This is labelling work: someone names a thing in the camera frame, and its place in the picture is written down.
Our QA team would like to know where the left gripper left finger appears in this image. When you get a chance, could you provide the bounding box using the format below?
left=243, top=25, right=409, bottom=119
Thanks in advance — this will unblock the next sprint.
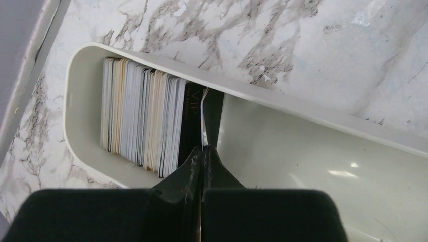
left=4, top=147, right=202, bottom=241

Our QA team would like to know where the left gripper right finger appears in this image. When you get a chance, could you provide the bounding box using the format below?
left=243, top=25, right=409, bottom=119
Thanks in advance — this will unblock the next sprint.
left=201, top=145, right=347, bottom=241

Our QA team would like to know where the stack of credit cards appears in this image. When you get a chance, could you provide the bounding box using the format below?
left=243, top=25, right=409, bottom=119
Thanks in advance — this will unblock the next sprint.
left=100, top=57, right=207, bottom=178

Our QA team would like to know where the white oblong plastic tray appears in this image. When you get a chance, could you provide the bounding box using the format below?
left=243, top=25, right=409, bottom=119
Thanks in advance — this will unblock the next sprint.
left=64, top=43, right=427, bottom=241

